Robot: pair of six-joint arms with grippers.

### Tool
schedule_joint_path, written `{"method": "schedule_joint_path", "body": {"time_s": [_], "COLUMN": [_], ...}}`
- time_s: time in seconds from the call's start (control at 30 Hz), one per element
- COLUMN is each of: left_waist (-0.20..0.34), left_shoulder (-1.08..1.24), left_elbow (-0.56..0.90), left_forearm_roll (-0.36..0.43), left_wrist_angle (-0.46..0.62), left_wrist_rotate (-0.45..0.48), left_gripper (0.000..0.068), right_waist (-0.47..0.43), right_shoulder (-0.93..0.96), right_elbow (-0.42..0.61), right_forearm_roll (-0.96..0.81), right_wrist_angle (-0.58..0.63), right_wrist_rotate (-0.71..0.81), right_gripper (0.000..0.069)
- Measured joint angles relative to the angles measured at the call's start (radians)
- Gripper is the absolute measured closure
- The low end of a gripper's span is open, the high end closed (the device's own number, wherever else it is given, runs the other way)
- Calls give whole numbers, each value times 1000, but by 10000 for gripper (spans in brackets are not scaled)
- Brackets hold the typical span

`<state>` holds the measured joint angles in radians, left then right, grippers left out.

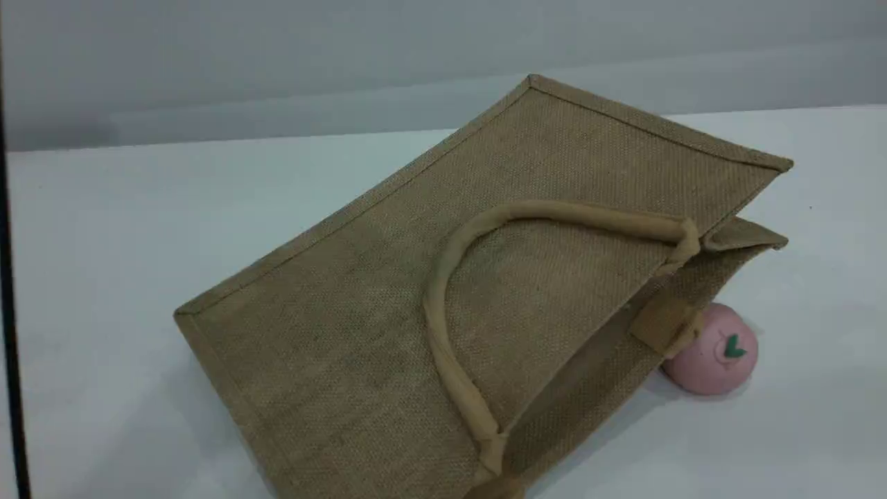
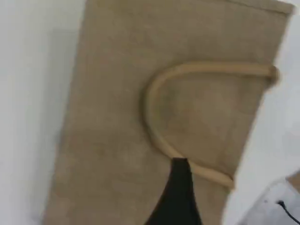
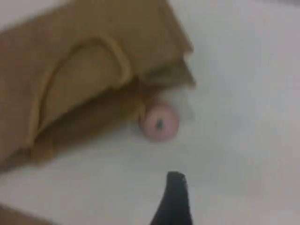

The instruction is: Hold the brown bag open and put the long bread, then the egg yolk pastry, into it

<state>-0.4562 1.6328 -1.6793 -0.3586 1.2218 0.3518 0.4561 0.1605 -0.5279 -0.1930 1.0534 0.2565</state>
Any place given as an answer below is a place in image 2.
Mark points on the brown jute tote bag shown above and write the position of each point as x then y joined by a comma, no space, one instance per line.
112,117

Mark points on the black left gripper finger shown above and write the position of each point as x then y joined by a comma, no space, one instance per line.
178,201

